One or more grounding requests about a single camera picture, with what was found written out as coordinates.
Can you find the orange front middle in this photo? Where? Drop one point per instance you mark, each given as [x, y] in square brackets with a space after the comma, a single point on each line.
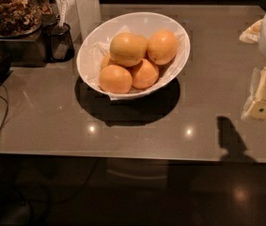
[145, 74]

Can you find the white paper bowl liner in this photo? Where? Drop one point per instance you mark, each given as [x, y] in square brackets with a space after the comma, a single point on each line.
[96, 46]

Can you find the glass jar of walnuts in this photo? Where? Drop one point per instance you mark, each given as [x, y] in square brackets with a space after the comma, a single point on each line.
[10, 8]

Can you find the orange top right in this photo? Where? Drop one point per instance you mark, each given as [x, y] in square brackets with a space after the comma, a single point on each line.
[162, 47]

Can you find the orange front left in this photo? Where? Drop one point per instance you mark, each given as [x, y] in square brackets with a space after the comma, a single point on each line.
[115, 79]

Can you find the black mesh utensil holder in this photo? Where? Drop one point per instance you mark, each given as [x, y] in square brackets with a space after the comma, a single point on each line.
[58, 43]

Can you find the dark metal stand box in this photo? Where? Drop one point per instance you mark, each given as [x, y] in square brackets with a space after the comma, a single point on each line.
[22, 38]

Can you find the orange hidden back left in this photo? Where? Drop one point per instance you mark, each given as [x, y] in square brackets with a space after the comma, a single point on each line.
[106, 61]

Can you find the white utensil in holder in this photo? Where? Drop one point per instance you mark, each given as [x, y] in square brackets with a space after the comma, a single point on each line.
[62, 13]

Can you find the white column behind bowl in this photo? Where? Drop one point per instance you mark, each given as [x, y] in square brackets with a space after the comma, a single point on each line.
[83, 16]

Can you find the large yellowish orange top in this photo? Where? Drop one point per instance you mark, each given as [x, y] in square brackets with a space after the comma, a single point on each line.
[128, 49]

